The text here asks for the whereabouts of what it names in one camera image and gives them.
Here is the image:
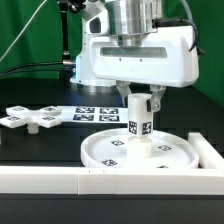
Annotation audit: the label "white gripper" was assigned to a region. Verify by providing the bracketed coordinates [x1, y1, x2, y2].
[89, 26, 199, 112]

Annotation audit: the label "white round table top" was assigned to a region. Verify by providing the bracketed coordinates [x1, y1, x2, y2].
[81, 128, 199, 170]

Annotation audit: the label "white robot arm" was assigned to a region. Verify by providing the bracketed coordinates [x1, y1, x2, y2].
[71, 0, 199, 112]

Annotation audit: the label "white marker sheet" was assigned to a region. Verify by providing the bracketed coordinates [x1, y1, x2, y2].
[59, 106, 128, 124]

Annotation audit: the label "white obstacle fence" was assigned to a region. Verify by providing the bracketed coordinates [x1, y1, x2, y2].
[0, 133, 224, 195]

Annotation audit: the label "white cross table base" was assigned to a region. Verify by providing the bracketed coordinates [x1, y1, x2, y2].
[0, 106, 62, 134]

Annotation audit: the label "black camera stand pole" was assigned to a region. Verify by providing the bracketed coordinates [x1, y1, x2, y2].
[56, 0, 86, 85]

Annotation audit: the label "grey diagonal cable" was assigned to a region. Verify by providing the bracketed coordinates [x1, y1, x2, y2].
[0, 0, 48, 63]

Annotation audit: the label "black cables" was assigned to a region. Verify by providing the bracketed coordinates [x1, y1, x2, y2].
[0, 61, 66, 80]

